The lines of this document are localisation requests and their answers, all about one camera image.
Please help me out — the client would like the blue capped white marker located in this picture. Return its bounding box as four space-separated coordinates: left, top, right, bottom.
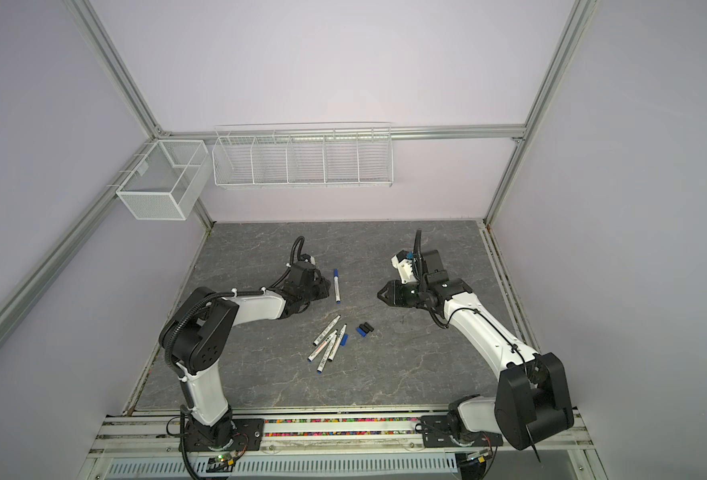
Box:
333 268 341 304

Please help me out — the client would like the white marker black tip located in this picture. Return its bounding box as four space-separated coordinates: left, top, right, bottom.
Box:
313 315 340 346

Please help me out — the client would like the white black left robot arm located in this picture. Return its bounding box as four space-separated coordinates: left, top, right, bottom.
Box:
158 260 331 450

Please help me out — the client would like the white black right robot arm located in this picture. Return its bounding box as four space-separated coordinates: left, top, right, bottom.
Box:
377 250 575 450

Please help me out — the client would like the white marker blue end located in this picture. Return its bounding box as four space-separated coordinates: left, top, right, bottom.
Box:
327 324 347 362

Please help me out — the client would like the white marker black end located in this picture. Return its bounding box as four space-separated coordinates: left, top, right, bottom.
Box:
307 329 337 362

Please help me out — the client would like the white marker blue tip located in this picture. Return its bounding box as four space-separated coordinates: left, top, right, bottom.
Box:
316 334 338 374

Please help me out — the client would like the white mesh box basket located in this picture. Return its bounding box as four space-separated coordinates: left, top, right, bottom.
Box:
117 140 212 221

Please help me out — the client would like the white wire shelf basket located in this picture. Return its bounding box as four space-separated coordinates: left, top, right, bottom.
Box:
211 122 395 189

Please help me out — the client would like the white vented cable duct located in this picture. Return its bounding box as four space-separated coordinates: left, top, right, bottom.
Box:
102 452 461 479

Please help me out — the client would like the back aluminium frame beam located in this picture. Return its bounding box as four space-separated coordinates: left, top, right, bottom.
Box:
164 122 527 141

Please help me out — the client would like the aluminium frame beam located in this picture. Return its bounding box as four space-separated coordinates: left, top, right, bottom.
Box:
164 122 527 141
0 140 153 350

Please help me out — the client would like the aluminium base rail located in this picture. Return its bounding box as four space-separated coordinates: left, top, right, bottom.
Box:
88 410 595 460

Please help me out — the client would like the aluminium corner frame post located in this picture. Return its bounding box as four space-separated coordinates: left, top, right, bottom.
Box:
62 0 164 139

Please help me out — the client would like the left aluminium frame beam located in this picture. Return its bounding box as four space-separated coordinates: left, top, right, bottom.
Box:
0 140 153 350

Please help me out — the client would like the right aluminium frame post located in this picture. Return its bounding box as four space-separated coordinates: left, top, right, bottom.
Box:
483 0 599 226

